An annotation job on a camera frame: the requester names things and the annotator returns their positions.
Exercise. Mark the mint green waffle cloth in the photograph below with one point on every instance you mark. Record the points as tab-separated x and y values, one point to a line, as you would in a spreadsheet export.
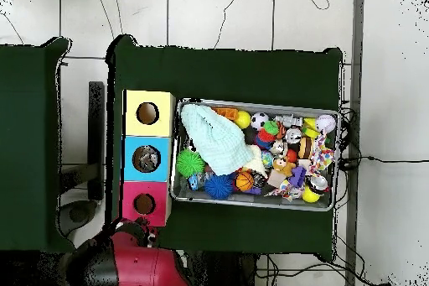
218	145

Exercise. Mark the clear blue plastic packet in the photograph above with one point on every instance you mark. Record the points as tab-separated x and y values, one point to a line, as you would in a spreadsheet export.
147	163

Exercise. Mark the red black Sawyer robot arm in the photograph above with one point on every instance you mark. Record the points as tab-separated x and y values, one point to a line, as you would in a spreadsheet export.
144	266

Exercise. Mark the wooden box with three holes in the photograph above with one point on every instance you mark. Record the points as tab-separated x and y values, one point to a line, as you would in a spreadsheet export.
132	130

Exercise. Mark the orange plastic brick toy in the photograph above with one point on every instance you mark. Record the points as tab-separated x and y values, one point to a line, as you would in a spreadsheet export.
228	113

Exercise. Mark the green spiky rubber ball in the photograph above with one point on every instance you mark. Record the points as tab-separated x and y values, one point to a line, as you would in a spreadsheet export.
190	163

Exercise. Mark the yellow plastic ball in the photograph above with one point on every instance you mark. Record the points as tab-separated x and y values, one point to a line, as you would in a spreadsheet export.
243	120

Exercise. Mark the blue spiky rubber ball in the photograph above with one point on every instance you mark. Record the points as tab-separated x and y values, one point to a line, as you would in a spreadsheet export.
218	186

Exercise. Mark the small orange basketball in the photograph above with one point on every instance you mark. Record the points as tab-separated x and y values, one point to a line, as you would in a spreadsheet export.
244	181

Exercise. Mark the small soccer ball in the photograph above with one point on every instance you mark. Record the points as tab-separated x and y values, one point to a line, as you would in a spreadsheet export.
259	121

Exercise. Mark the green spiky creature toy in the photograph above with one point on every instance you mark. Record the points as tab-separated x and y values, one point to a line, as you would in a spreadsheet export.
270	127

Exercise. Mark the dark green tablecloth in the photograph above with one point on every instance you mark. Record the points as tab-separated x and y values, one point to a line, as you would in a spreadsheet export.
218	74
26	165

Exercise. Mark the brown plush monkey toy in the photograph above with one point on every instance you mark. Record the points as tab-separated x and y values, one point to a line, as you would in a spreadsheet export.
285	167

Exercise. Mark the white baseball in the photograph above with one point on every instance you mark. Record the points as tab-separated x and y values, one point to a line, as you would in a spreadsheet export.
325	123

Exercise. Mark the black upright panel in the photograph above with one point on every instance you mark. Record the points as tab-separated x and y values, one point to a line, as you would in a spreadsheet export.
96	131

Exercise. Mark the dark grey round base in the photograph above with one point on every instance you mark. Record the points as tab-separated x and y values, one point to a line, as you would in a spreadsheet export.
78	215

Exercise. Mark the grey metal bar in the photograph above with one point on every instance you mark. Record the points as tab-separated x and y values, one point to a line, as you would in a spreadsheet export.
358	31

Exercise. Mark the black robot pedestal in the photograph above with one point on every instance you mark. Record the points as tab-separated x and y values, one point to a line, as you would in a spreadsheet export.
228	272

